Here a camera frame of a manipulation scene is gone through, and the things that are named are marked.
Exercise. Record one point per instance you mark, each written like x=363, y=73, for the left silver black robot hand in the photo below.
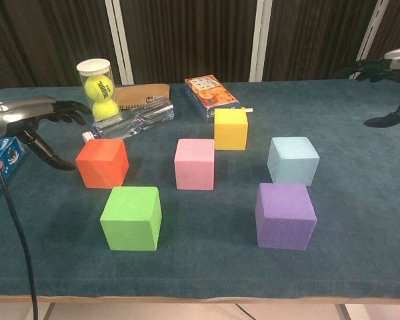
x=16, y=113

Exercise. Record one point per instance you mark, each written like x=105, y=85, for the orange foam cube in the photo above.
x=100, y=165

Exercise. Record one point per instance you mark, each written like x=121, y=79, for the light blue foam cube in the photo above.
x=291, y=163

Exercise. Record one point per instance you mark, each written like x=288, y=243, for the green foam cube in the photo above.
x=130, y=220

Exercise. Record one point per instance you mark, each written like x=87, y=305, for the pink foam cube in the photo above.
x=194, y=166

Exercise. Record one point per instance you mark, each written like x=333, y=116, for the yellow foam cube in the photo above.
x=230, y=131

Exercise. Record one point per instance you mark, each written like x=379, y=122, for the purple foam cube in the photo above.
x=283, y=220

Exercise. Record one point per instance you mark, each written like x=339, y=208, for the yellow tennis ball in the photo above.
x=105, y=110
x=98, y=87

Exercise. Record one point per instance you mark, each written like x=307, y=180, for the clear tennis ball tube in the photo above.
x=93, y=66

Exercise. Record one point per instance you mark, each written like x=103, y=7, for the clear plastic water bottle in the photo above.
x=136, y=121

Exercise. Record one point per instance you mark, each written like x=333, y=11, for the brown cardboard packet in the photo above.
x=140, y=93

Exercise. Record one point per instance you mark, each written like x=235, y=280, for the small white eraser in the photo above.
x=247, y=109

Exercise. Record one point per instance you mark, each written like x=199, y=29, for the orange blue cracker box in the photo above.
x=213, y=96

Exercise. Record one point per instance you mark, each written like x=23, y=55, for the teal table cloth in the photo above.
x=200, y=273

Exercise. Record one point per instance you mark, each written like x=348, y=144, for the white metal frame post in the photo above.
x=370, y=36
x=121, y=40
x=260, y=40

